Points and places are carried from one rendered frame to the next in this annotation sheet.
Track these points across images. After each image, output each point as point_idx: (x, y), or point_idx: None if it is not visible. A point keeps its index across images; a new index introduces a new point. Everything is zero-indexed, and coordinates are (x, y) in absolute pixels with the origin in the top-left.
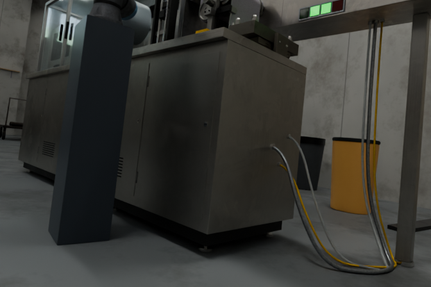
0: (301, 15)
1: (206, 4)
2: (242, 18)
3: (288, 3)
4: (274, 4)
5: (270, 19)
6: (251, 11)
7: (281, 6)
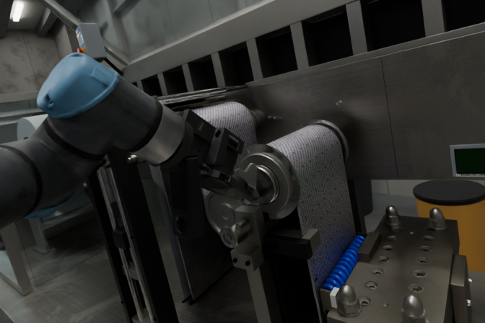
0: (462, 164)
1: (221, 200)
2: (328, 224)
3: (409, 127)
4: (364, 125)
5: (364, 158)
6: (334, 182)
7: (387, 133)
